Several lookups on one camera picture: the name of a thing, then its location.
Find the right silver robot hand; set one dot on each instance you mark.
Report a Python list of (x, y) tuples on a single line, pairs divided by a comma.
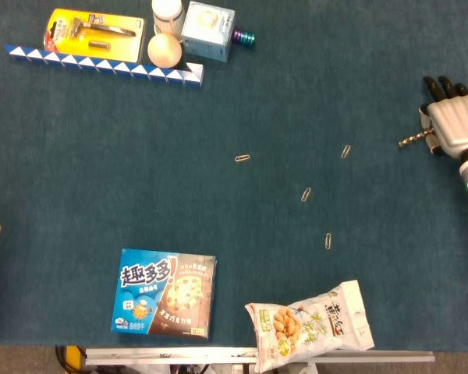
[(456, 121)]

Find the paper clip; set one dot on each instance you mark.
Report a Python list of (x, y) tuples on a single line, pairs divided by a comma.
[(346, 151), (242, 158), (305, 194), (328, 241)]

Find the yellow object under table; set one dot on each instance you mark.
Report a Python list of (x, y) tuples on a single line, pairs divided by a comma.
[(73, 354)]

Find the blue chocolate cookie box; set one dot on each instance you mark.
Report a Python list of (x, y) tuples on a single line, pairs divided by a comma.
[(160, 296)]

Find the blue white snake puzzle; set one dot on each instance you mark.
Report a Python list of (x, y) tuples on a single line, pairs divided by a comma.
[(101, 67)]

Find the yellow razor blister pack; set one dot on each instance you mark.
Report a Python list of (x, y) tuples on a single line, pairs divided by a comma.
[(101, 43)]

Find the rainbow metal spring toy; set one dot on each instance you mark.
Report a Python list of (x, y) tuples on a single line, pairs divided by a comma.
[(245, 36)]

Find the teal felt table cloth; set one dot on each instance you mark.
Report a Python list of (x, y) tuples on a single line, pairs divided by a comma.
[(218, 117)]

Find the white peanut snack bag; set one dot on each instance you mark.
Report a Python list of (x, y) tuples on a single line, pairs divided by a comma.
[(312, 327)]

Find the cream white ball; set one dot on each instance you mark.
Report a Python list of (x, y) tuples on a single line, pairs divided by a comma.
[(164, 50)]

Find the light blue cardboard box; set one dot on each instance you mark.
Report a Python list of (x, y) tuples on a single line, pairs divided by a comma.
[(206, 35)]

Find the white plastic bottle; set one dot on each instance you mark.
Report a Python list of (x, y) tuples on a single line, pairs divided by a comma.
[(167, 17)]

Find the aluminium frame rail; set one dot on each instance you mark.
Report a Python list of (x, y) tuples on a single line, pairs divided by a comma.
[(179, 355)]

